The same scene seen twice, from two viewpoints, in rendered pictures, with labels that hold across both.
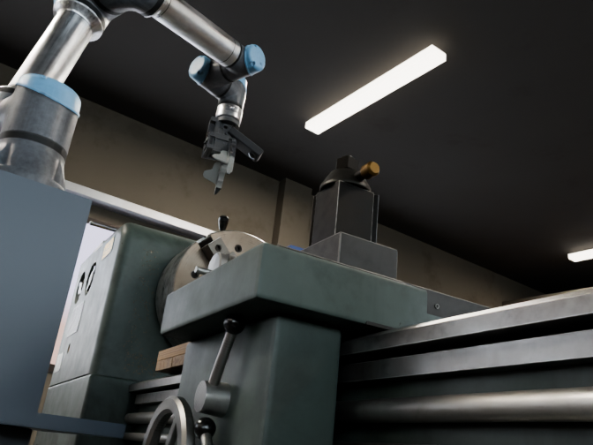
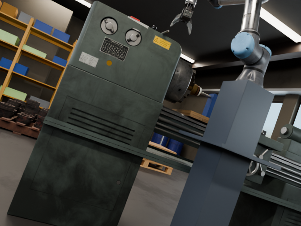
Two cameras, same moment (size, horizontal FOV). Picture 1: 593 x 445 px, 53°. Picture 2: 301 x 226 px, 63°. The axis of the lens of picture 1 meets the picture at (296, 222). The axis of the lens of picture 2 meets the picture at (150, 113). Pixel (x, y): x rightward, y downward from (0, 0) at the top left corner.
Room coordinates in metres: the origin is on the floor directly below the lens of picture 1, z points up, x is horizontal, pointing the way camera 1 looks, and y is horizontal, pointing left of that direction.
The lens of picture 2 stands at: (1.11, 1.90, 0.70)
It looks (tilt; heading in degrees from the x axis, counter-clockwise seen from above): 3 degrees up; 282
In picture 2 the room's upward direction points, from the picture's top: 21 degrees clockwise
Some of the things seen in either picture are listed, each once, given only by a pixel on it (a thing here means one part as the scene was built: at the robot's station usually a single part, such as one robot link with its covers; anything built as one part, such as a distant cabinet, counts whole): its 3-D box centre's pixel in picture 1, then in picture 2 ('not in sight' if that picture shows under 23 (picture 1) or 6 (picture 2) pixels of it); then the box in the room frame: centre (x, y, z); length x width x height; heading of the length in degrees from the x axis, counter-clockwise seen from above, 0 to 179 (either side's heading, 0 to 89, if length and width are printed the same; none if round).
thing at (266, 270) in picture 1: (380, 337); (241, 136); (0.81, -0.13, 0.90); 0.53 x 0.30 x 0.06; 118
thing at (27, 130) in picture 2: not in sight; (29, 114); (3.61, -1.45, 0.22); 1.25 x 0.86 x 0.45; 120
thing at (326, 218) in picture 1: (343, 224); not in sight; (0.84, -0.07, 1.07); 0.07 x 0.07 x 0.10; 28
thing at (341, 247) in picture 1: (328, 273); not in sight; (0.86, -0.06, 1.00); 0.20 x 0.10 x 0.05; 28
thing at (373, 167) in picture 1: (365, 172); not in sight; (0.79, -0.09, 1.14); 0.04 x 0.02 x 0.02; 28
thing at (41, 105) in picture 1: (41, 116); (257, 59); (0.96, 0.49, 1.27); 0.13 x 0.12 x 0.14; 52
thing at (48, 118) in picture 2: not in sight; (191, 164); (1.10, -0.02, 0.55); 2.10 x 0.60 x 0.02; 28
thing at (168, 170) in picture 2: not in sight; (140, 150); (2.07, -2.81, 0.22); 1.24 x 0.89 x 0.43; 33
